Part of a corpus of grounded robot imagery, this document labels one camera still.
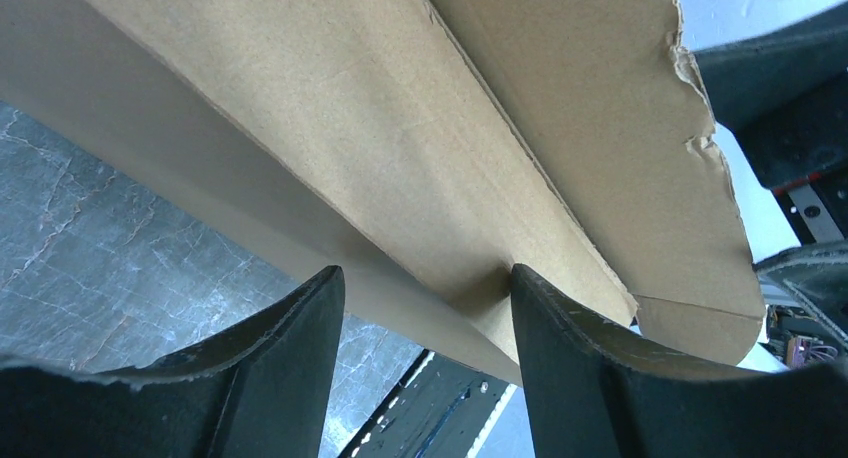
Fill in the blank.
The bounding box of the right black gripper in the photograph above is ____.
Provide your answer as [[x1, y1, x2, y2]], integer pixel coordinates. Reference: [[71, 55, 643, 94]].
[[695, 3, 847, 349]]

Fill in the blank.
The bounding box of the cardboard box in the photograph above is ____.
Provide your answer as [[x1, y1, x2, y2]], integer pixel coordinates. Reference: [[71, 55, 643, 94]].
[[1, 0, 765, 383]]

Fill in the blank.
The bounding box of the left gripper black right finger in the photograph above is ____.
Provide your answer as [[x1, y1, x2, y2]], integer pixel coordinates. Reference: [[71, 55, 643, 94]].
[[510, 264, 847, 457]]

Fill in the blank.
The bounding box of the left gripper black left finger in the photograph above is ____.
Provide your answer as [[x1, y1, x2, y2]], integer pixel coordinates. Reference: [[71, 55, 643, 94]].
[[1, 266, 345, 457]]

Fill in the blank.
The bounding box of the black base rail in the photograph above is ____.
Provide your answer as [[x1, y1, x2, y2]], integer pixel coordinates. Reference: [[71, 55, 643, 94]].
[[339, 350, 517, 458]]

